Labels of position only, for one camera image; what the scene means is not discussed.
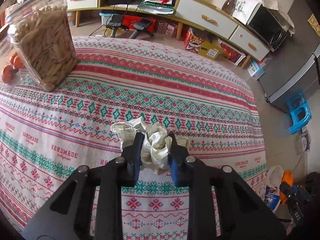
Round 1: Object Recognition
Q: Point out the yellow cardboard box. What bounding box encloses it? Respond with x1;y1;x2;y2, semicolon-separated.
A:
184;27;222;60

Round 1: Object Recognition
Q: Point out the white plastic basin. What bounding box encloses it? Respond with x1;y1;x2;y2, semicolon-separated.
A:
266;165;284;195

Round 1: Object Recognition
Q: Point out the long white wood cabinet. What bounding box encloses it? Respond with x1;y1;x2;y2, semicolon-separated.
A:
66;0;270;61

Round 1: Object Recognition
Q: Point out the white paper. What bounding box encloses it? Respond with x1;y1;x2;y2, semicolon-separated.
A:
110;116;190;176

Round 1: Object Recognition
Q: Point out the white blue carton box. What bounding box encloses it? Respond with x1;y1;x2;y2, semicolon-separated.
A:
247;59;265;80

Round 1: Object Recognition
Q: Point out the blue plastic stool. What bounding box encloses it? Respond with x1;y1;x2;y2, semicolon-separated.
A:
285;91;312;134

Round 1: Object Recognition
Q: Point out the patterned knit tablecloth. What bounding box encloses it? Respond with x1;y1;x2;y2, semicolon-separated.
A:
1;37;266;232

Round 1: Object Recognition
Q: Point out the grey refrigerator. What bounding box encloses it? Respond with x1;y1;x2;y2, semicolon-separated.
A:
259;0;319;113

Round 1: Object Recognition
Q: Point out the orange peel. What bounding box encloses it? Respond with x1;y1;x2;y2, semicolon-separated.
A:
279;170;295;205

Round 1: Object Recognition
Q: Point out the black microwave oven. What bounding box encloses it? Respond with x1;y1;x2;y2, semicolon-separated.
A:
247;3;287;51

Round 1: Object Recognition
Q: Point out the glass jar with oranges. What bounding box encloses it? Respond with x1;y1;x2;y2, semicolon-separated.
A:
1;24;27;90

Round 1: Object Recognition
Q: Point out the clear jar of seeds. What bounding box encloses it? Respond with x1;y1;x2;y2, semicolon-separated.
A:
5;0;78;91

